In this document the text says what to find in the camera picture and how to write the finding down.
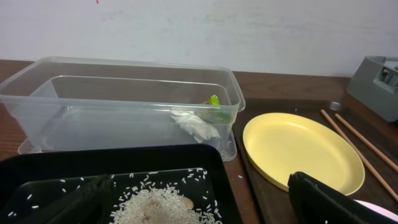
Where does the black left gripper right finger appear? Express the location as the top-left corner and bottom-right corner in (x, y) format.
(288, 172), (395, 224)

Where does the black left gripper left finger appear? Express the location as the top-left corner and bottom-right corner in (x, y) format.
(17, 174), (114, 224)

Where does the white bowl with rice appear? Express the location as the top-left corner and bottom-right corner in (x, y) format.
(356, 200), (398, 222)

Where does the yellow plate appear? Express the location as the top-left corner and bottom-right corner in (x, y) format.
(243, 113), (365, 195)

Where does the wooden chopstick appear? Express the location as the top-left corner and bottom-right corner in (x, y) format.
(335, 114), (398, 172)
(320, 110), (397, 202)

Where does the white tissue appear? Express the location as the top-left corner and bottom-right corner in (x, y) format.
(169, 110), (221, 143)

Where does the green snack wrapper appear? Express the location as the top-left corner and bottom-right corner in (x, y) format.
(195, 95), (231, 124)

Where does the black waste tray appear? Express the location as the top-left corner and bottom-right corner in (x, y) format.
(1, 144), (242, 223)

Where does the clear plastic waste bin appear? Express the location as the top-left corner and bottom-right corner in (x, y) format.
(1, 57), (246, 161)

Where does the grey dishwasher rack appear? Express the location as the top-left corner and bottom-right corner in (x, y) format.
(346, 56), (397, 123)

